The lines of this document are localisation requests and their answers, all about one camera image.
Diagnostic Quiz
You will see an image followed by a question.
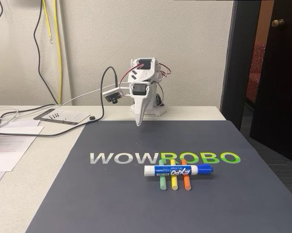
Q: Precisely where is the short yellow wire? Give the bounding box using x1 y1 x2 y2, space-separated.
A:
42 0 54 44

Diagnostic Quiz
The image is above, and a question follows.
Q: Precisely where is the yellow chalk stick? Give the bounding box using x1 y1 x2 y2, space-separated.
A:
170 159 179 191

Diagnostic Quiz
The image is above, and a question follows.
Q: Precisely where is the brass door knob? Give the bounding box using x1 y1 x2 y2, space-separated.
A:
271 18 286 28

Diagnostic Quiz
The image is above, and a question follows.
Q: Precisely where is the grey WOWROBO mat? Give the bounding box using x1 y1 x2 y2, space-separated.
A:
25 120 292 233

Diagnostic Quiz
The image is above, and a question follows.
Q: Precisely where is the red black servo wire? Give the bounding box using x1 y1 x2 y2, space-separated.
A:
157 62 172 79

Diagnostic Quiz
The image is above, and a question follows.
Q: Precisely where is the dark wooden door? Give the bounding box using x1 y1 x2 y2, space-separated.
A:
249 0 292 166

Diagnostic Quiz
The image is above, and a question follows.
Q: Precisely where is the blank white paper sheet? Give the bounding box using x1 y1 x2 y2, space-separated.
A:
0 120 41 128

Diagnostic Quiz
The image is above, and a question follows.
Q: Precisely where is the grey door frame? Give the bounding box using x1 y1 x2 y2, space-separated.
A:
220 0 262 132

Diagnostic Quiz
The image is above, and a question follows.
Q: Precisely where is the orange chalk stick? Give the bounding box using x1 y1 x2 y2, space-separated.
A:
181 159 192 191

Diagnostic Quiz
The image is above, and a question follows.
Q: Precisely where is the white printed paper sheet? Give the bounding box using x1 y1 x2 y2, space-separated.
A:
0 125 45 172

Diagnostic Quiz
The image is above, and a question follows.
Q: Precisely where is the long yellow wire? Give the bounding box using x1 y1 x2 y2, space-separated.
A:
53 0 63 104

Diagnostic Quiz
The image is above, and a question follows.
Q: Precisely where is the white cable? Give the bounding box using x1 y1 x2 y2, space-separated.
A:
0 87 123 129

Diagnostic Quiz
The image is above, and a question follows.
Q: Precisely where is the blue dry erase marker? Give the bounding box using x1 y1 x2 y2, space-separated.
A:
144 164 214 177

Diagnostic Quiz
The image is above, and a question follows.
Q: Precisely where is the black camera cable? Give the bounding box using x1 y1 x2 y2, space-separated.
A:
0 66 119 136

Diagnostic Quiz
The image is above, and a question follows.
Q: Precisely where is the green chalk stick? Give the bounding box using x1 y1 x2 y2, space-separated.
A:
157 159 168 191

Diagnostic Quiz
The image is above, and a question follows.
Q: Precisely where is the red upholstered chair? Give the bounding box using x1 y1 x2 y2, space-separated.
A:
245 42 267 105

